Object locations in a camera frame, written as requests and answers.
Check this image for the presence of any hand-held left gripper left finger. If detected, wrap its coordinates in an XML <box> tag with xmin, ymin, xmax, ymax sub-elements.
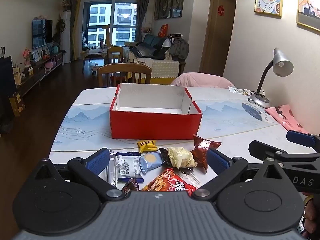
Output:
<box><xmin>31</xmin><ymin>148</ymin><xmax>125</xmax><ymax>202</ymax></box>

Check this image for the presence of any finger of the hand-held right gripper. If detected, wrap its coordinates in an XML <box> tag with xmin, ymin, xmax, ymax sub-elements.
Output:
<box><xmin>286</xmin><ymin>130</ymin><xmax>320</xmax><ymax>153</ymax></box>
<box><xmin>249</xmin><ymin>140</ymin><xmax>320</xmax><ymax>163</ymax></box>

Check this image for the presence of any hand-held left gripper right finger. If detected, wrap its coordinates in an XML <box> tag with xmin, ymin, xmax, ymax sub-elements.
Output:
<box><xmin>192</xmin><ymin>148</ymin><xmax>288</xmax><ymax>202</ymax></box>

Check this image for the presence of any silver snack packet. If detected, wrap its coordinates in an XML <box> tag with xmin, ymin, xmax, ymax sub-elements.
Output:
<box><xmin>106</xmin><ymin>149</ymin><xmax>117</xmax><ymax>188</ymax></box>

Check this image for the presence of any dark red snack packet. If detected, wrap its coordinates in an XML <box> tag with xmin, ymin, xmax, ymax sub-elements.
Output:
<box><xmin>190</xmin><ymin>134</ymin><xmax>222</xmax><ymax>173</ymax></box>

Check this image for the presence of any white and blue snack packet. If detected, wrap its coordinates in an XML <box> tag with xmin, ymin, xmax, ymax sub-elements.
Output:
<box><xmin>116</xmin><ymin>152</ymin><xmax>144</xmax><ymax>183</ymax></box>

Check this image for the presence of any chocolate pop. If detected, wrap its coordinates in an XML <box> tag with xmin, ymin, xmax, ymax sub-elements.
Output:
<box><xmin>179</xmin><ymin>167</ymin><xmax>202</xmax><ymax>188</ymax></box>

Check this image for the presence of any pale yellow snack packet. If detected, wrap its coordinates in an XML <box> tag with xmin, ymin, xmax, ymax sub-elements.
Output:
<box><xmin>167</xmin><ymin>147</ymin><xmax>198</xmax><ymax>168</ymax></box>

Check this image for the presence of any dark brown candy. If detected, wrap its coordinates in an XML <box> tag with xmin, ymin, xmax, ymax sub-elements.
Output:
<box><xmin>121</xmin><ymin>177</ymin><xmax>140</xmax><ymax>197</ymax></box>

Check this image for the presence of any small yellow snack packet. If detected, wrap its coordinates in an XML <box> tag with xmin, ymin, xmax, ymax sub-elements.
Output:
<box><xmin>137</xmin><ymin>140</ymin><xmax>157</xmax><ymax>153</ymax></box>

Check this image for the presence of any light blue pastry packet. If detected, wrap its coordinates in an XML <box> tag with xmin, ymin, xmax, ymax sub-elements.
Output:
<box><xmin>139</xmin><ymin>150</ymin><xmax>163</xmax><ymax>174</ymax></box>

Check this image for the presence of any red bear print snack packet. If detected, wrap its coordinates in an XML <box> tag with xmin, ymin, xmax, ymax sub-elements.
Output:
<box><xmin>141</xmin><ymin>168</ymin><xmax>198</xmax><ymax>197</ymax></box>

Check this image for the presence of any red cardboard box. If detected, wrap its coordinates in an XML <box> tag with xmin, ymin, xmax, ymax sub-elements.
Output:
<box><xmin>109</xmin><ymin>83</ymin><xmax>203</xmax><ymax>140</ymax></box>

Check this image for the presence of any person's right hand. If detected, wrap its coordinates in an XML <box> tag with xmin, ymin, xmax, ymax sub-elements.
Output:
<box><xmin>301</xmin><ymin>193</ymin><xmax>320</xmax><ymax>239</ymax></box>

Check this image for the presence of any pink printed cloth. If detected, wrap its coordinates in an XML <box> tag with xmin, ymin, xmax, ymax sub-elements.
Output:
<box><xmin>264</xmin><ymin>104</ymin><xmax>310</xmax><ymax>134</ymax></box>

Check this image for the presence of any blue mountain print table mat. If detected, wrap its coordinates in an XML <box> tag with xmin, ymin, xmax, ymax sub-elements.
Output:
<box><xmin>49</xmin><ymin>99</ymin><xmax>280</xmax><ymax>153</ymax></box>

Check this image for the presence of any grey desk lamp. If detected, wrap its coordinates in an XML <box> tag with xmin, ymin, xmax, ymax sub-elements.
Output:
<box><xmin>248</xmin><ymin>47</ymin><xmax>294</xmax><ymax>109</ymax></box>

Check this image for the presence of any wooden chair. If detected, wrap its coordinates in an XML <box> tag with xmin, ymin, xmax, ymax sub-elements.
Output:
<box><xmin>97</xmin><ymin>63</ymin><xmax>152</xmax><ymax>88</ymax></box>

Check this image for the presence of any brown paper bag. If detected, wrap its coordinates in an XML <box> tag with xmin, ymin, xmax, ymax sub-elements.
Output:
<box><xmin>9</xmin><ymin>92</ymin><xmax>26</xmax><ymax>117</ymax></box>

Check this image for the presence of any dark wooden TV cabinet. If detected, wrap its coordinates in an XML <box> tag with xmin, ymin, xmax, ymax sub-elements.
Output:
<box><xmin>15</xmin><ymin>51</ymin><xmax>64</xmax><ymax>97</ymax></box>

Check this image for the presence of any pink toy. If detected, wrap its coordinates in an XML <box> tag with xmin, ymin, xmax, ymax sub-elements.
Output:
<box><xmin>44</xmin><ymin>57</ymin><xmax>57</xmax><ymax>70</ymax></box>

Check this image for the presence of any cream knitted sofa cover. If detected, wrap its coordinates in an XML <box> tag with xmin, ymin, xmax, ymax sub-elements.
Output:
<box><xmin>132</xmin><ymin>58</ymin><xmax>180</xmax><ymax>79</ymax></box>

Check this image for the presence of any wooden coffee table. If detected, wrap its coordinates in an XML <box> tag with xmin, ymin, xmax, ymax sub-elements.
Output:
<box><xmin>80</xmin><ymin>47</ymin><xmax>108</xmax><ymax>67</ymax></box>

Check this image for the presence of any yellow giraffe chair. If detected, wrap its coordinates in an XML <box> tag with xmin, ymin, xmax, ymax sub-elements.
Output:
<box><xmin>104</xmin><ymin>24</ymin><xmax>124</xmax><ymax>55</ymax></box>

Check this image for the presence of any dark furniture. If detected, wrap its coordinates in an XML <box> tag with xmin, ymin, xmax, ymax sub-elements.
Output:
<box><xmin>0</xmin><ymin>47</ymin><xmax>17</xmax><ymax>134</ymax></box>

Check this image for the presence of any wooden door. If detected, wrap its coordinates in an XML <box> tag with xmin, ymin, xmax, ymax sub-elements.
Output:
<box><xmin>199</xmin><ymin>0</ymin><xmax>238</xmax><ymax>77</ymax></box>

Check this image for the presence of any yellow box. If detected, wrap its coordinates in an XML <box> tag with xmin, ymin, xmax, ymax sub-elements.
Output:
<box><xmin>12</xmin><ymin>67</ymin><xmax>22</xmax><ymax>86</ymax></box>

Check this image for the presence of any dark cloth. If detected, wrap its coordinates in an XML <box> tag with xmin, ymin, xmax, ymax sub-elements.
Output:
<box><xmin>130</xmin><ymin>42</ymin><xmax>163</xmax><ymax>59</ymax></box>

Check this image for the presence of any pile of clothes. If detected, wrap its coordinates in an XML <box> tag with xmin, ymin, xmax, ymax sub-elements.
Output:
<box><xmin>160</xmin><ymin>33</ymin><xmax>190</xmax><ymax>61</ymax></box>

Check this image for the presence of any white tower air conditioner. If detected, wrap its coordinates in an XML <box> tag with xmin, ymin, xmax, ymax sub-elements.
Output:
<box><xmin>61</xmin><ymin>10</ymin><xmax>72</xmax><ymax>64</ymax></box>

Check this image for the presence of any framed figure picture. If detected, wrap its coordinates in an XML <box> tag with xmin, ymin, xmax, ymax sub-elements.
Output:
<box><xmin>296</xmin><ymin>0</ymin><xmax>320</xmax><ymax>32</ymax></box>

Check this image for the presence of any teal sofa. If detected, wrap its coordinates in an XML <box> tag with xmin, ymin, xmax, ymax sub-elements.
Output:
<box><xmin>125</xmin><ymin>34</ymin><xmax>187</xmax><ymax>80</ymax></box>

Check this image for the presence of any green houseplant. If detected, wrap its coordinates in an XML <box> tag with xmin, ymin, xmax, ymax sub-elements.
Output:
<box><xmin>52</xmin><ymin>17</ymin><xmax>66</xmax><ymax>45</ymax></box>

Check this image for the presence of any television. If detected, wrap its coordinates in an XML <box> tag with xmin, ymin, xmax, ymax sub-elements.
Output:
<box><xmin>32</xmin><ymin>19</ymin><xmax>53</xmax><ymax>50</ymax></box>

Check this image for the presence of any large window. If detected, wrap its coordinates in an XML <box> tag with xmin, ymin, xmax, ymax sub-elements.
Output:
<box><xmin>82</xmin><ymin>1</ymin><xmax>138</xmax><ymax>48</ymax></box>

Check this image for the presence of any dark framed wall picture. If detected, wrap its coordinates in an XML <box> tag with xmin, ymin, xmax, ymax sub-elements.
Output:
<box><xmin>159</xmin><ymin>0</ymin><xmax>174</xmax><ymax>20</ymax></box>
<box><xmin>153</xmin><ymin>0</ymin><xmax>161</xmax><ymax>21</ymax></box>
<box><xmin>172</xmin><ymin>0</ymin><xmax>186</xmax><ymax>18</ymax></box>

